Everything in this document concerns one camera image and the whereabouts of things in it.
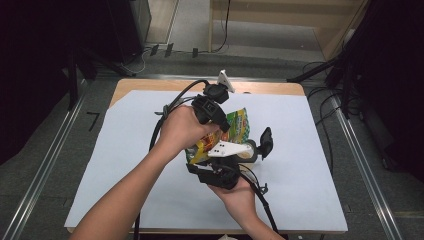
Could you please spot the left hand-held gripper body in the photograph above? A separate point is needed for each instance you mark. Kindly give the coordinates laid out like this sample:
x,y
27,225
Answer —
x,y
210,106

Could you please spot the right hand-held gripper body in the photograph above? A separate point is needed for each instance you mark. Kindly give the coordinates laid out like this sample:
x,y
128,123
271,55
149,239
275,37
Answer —
x,y
218,175

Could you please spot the yellow green spout pouch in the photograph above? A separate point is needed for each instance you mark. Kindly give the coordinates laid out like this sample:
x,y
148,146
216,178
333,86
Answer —
x,y
238,125

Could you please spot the clear jar with black lid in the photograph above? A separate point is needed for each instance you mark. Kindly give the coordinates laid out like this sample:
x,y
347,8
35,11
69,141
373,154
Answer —
x,y
266,141

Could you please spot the person's right hand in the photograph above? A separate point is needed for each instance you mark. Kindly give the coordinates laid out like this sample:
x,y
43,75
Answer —
x,y
238,200

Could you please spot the person's left hand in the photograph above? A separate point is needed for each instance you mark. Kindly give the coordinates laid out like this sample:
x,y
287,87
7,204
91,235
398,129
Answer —
x,y
180,133

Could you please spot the small black floor foot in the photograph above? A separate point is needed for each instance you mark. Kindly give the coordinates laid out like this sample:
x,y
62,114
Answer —
x,y
154,50
195,52
169,50

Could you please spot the small white object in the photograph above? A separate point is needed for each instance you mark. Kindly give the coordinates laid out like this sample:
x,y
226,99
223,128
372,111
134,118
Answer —
x,y
228,237

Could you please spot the white paper sheet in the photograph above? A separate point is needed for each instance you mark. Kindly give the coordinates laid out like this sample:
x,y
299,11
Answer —
x,y
300,150

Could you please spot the black tripod stand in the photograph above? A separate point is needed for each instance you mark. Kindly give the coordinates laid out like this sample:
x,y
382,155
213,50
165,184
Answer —
x,y
71,83
313,71

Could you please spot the black cabinet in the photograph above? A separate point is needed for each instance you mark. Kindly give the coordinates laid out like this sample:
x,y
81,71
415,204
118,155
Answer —
x,y
126,30

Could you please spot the dark curtain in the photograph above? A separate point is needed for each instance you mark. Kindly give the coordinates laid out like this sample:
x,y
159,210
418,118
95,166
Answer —
x,y
393,83
33,66

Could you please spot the light wooden frame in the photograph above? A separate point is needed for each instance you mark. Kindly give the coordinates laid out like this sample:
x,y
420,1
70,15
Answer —
x,y
283,10

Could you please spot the metal floor rail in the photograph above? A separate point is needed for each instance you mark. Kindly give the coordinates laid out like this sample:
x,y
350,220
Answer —
x,y
363,170
43,173

